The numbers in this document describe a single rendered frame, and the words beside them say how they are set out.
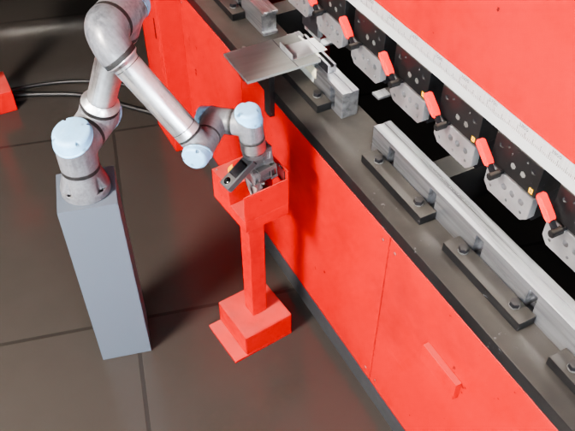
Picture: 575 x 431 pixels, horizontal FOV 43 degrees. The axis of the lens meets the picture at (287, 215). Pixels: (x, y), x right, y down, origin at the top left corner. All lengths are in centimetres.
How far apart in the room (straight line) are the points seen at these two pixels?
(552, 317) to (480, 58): 62
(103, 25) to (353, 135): 84
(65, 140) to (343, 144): 82
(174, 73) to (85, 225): 123
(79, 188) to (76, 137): 17
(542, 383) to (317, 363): 117
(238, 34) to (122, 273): 97
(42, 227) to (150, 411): 107
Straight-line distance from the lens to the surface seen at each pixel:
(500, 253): 188
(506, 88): 164
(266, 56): 241
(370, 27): 204
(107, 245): 238
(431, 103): 182
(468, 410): 209
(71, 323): 299
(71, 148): 216
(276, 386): 272
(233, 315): 275
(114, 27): 191
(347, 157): 221
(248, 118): 202
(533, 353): 183
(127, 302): 260
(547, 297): 182
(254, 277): 258
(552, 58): 152
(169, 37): 326
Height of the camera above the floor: 231
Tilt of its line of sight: 45 degrees down
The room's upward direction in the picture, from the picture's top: straight up
